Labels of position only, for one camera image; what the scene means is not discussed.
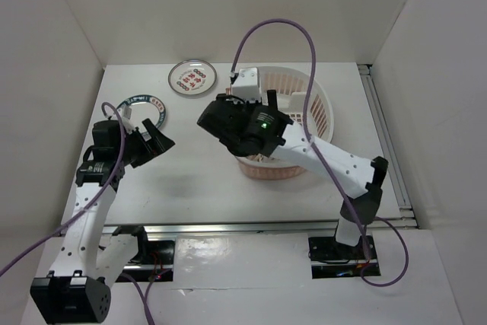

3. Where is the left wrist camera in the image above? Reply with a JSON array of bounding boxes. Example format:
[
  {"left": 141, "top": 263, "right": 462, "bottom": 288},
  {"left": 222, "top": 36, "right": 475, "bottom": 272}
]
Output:
[{"left": 117, "top": 106, "right": 134, "bottom": 130}]

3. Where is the green rim plate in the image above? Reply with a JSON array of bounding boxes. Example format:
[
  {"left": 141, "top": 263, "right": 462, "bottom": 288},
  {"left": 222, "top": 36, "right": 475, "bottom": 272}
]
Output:
[{"left": 117, "top": 94, "right": 167, "bottom": 130}]

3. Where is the aluminium side rail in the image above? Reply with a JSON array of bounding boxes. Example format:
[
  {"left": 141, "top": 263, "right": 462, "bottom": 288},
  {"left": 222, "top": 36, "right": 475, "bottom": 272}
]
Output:
[{"left": 357, "top": 64, "right": 419, "bottom": 229}]

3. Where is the white pink dish rack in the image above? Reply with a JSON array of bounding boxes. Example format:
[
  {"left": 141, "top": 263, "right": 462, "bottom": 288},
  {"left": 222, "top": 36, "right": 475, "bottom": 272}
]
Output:
[{"left": 237, "top": 66, "right": 334, "bottom": 180}]

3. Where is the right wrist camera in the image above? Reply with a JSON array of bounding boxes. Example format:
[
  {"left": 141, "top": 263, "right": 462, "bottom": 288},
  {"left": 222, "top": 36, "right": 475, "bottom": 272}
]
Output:
[{"left": 231, "top": 67, "right": 262, "bottom": 104}]

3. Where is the aluminium front rail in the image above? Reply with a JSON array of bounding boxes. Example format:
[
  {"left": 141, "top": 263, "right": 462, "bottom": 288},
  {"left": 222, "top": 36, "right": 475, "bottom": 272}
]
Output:
[{"left": 102, "top": 216, "right": 419, "bottom": 237}]

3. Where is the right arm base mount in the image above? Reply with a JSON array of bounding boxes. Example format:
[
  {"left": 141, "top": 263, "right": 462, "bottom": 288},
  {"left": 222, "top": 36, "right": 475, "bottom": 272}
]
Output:
[{"left": 308, "top": 236, "right": 380, "bottom": 279}]

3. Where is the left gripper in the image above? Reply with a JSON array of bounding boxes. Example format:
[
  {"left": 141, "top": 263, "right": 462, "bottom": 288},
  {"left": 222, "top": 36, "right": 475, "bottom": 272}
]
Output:
[{"left": 115, "top": 118, "right": 173, "bottom": 168}]

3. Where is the red character plate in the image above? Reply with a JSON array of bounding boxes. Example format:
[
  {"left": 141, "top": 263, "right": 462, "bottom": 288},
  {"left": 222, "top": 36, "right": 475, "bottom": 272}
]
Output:
[{"left": 167, "top": 59, "right": 218, "bottom": 97}]

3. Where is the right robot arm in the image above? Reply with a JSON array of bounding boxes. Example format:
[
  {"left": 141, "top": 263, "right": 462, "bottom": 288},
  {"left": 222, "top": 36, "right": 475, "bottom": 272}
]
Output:
[{"left": 197, "top": 90, "right": 388, "bottom": 258}]

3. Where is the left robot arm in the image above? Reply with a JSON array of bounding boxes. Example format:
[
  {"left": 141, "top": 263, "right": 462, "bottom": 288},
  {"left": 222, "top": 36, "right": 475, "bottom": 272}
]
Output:
[{"left": 30, "top": 119, "right": 175, "bottom": 324}]

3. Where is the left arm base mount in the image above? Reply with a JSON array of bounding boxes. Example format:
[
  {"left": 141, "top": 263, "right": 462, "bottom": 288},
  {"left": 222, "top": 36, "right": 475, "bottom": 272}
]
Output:
[{"left": 123, "top": 240, "right": 175, "bottom": 282}]

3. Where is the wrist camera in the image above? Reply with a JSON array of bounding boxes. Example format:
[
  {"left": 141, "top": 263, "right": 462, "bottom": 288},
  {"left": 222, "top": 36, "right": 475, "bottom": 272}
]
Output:
[
  {"left": 117, "top": 106, "right": 134, "bottom": 130},
  {"left": 231, "top": 67, "right": 262, "bottom": 104}
]

